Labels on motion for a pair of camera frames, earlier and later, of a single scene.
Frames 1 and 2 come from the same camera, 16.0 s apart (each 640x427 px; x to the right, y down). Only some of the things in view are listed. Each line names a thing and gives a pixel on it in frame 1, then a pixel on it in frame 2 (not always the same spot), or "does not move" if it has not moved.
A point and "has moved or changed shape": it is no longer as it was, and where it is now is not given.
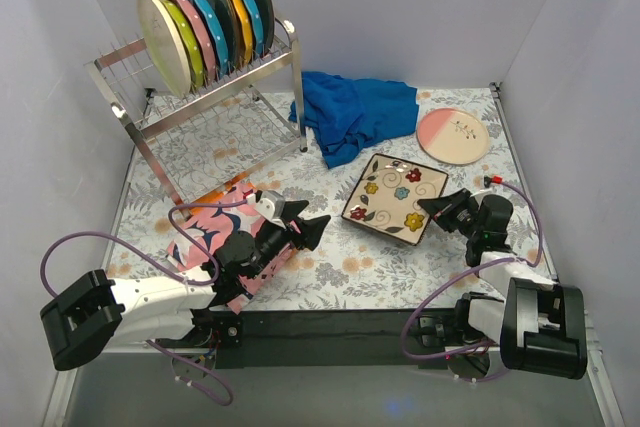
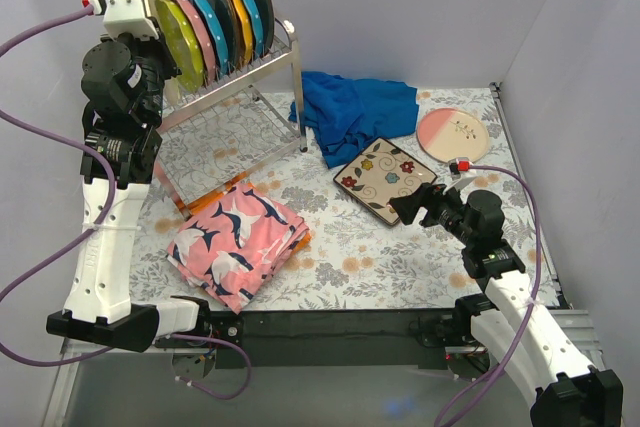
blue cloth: [348, 116] does not move
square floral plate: [385, 197] has moved or changed shape
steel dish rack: [235, 125] does not move
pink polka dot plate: [191, 11] does not move
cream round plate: [165, 43] → [171, 92]
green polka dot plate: [196, 65] does not move
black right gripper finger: [442, 207] → [407, 207]
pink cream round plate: [453, 136] does not move
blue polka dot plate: [209, 19] does not move
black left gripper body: [288, 226] → [163, 67]
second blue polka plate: [252, 14] does not move
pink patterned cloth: [207, 226] does not move
